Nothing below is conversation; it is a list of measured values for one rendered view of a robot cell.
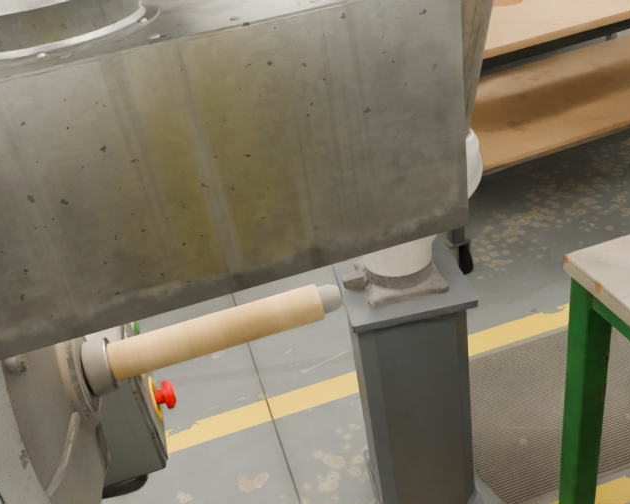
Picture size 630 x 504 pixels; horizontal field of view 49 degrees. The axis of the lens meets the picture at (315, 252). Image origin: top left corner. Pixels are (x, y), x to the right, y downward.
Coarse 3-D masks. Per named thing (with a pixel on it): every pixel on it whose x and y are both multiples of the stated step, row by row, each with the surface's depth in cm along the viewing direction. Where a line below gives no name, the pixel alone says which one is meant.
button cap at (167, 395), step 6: (162, 384) 93; (168, 384) 93; (156, 390) 93; (162, 390) 92; (168, 390) 92; (174, 390) 95; (156, 396) 93; (162, 396) 93; (168, 396) 92; (174, 396) 93; (156, 402) 93; (162, 402) 93; (168, 402) 92; (174, 402) 93; (168, 408) 93
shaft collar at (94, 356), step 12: (84, 348) 55; (96, 348) 55; (84, 360) 55; (96, 360) 55; (108, 360) 55; (84, 372) 54; (96, 372) 54; (108, 372) 55; (96, 384) 55; (108, 384) 55; (120, 384) 58
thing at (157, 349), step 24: (312, 288) 59; (216, 312) 58; (240, 312) 58; (264, 312) 57; (288, 312) 58; (312, 312) 58; (144, 336) 57; (168, 336) 56; (192, 336) 56; (216, 336) 57; (240, 336) 57; (264, 336) 58; (120, 360) 55; (144, 360) 56; (168, 360) 56
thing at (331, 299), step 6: (318, 288) 59; (324, 288) 59; (330, 288) 59; (336, 288) 59; (324, 294) 59; (330, 294) 59; (336, 294) 59; (324, 300) 59; (330, 300) 59; (336, 300) 59; (324, 306) 59; (330, 306) 59; (336, 306) 59; (324, 312) 59
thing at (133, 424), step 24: (96, 336) 83; (120, 336) 82; (144, 384) 87; (120, 408) 83; (144, 408) 84; (120, 432) 85; (144, 432) 86; (120, 456) 86; (144, 456) 88; (120, 480) 88; (144, 480) 95
